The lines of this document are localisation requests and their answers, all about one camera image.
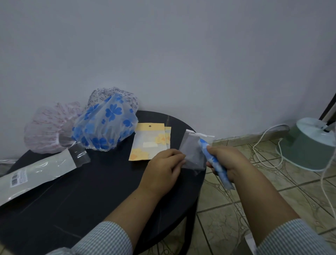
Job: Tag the person's left hand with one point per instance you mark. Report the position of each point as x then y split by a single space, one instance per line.
160 173

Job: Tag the person's right hand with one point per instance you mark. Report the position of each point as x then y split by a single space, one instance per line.
231 160

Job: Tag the blue flower shower cap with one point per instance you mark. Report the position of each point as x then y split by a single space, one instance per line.
207 155
105 123

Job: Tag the stack of yellow small pouches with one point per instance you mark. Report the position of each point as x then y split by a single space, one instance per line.
147 142

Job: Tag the blue cap clear packet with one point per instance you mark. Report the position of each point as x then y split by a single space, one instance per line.
193 152

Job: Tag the cream packet with barcode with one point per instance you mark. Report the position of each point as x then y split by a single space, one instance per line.
39 170

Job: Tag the pink print shower cap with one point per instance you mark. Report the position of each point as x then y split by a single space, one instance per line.
47 126

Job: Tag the person's right forearm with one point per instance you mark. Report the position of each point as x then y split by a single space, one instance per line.
262 207

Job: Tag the person's left forearm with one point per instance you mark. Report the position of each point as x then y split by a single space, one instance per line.
126 218

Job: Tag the pale green appliance base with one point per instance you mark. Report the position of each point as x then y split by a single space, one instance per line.
307 149

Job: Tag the black round side table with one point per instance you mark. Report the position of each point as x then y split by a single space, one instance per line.
78 205

